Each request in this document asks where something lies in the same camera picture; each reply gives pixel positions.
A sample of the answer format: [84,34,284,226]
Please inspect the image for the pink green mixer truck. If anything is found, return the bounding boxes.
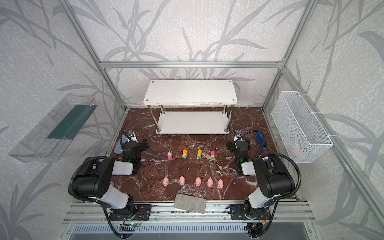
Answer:
[210,151,216,161]

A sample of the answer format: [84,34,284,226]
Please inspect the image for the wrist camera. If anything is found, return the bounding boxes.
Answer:
[125,131,138,143]
[234,130,242,141]

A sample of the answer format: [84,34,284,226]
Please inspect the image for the pink toy pig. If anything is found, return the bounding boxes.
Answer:
[195,177,202,187]
[218,179,224,189]
[207,178,214,188]
[179,176,186,186]
[163,177,169,187]

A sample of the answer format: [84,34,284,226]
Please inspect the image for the green circuit board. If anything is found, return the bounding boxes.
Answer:
[119,223,141,232]

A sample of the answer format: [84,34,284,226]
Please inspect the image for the orange green mixer truck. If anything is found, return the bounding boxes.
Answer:
[197,149,202,159]

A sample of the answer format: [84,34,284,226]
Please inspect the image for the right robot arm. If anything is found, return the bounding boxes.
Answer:
[227,140,302,218]

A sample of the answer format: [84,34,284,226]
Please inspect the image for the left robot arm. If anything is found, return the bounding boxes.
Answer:
[68,139,149,218]

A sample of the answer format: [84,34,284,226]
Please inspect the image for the clear plastic wall bin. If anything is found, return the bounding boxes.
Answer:
[9,94,97,163]

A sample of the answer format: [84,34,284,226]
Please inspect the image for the grey blue glasses case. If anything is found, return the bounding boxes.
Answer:
[114,141,123,155]

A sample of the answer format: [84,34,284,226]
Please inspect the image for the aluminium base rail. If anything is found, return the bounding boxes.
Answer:
[63,200,316,224]

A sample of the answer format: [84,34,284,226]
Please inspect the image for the grey sponge block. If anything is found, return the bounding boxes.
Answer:
[174,194,207,214]

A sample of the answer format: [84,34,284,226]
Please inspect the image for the orange green toy truck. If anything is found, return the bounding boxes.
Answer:
[182,149,188,159]

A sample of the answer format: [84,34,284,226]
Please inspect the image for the white two-tier shelf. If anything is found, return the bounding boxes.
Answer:
[143,80,238,135]

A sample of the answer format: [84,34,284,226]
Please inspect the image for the pink green toy truck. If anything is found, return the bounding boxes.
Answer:
[167,151,173,161]

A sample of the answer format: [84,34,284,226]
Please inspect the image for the white wire mesh basket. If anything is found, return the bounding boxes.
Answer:
[272,91,333,164]

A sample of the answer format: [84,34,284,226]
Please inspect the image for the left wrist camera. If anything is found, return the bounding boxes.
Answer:
[125,131,138,143]

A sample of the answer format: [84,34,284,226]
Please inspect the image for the pink item in basket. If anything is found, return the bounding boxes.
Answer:
[291,144,305,160]

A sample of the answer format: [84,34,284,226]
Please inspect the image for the blue stapler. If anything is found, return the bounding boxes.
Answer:
[256,132,268,152]

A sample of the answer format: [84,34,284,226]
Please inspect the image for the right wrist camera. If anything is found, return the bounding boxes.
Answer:
[234,130,242,141]

